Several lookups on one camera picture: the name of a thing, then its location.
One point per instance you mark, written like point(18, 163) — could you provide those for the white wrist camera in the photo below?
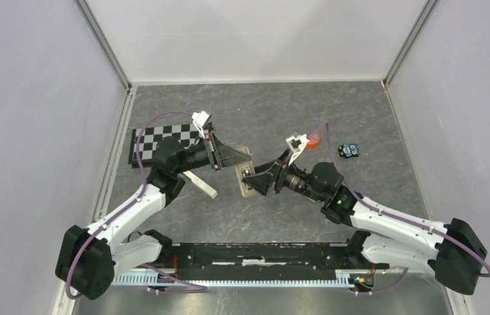
point(297, 144)
point(200, 121)

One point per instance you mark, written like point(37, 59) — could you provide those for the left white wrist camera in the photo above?
point(200, 121)

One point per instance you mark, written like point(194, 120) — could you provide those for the blue owl toy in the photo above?
point(348, 151)

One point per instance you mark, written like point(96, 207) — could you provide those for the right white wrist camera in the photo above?
point(297, 144)

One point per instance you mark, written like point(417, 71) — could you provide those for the white rectangular block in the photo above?
point(201, 185)

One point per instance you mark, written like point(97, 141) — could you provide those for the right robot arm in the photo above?
point(451, 252)

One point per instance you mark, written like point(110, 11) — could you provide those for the beige remote control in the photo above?
point(246, 191)

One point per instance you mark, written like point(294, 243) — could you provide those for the orange semicircular piece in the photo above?
point(313, 141)

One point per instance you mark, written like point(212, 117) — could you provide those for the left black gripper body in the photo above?
point(203, 155)

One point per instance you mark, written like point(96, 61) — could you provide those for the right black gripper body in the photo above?
point(285, 175)

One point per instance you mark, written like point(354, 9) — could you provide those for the white slotted cable duct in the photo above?
point(150, 278)

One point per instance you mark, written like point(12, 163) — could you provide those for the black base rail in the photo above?
point(262, 261)

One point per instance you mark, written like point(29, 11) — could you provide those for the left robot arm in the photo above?
point(91, 257)

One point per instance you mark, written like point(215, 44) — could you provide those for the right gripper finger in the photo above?
point(262, 182)
point(267, 165)

